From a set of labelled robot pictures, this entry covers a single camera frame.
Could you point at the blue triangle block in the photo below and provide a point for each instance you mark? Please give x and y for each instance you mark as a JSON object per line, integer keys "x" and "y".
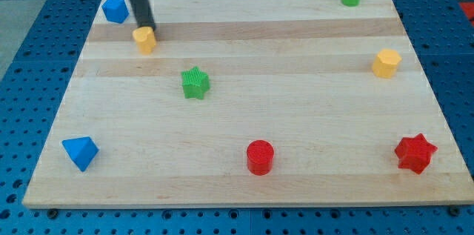
{"x": 81, "y": 151}

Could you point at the yellow hexagon block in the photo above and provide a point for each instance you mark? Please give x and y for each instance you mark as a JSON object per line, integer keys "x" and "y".
{"x": 386, "y": 63}

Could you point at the red star block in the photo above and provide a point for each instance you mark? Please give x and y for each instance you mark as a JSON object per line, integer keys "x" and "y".
{"x": 415, "y": 153}

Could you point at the red cylinder block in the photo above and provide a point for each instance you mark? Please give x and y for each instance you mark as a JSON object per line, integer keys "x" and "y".
{"x": 260, "y": 154}

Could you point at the blue hexagon block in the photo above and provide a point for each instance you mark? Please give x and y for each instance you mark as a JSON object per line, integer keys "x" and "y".
{"x": 115, "y": 10}

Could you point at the red object at right edge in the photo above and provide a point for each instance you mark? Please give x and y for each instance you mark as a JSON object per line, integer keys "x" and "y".
{"x": 468, "y": 9}

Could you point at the green star block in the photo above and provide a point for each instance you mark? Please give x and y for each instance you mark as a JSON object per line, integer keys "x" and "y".
{"x": 195, "y": 83}

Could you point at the yellow heart block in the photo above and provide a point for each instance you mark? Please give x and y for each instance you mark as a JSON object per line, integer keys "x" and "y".
{"x": 145, "y": 40}

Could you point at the wooden board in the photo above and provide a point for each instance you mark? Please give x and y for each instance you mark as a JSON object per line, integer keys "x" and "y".
{"x": 295, "y": 73}

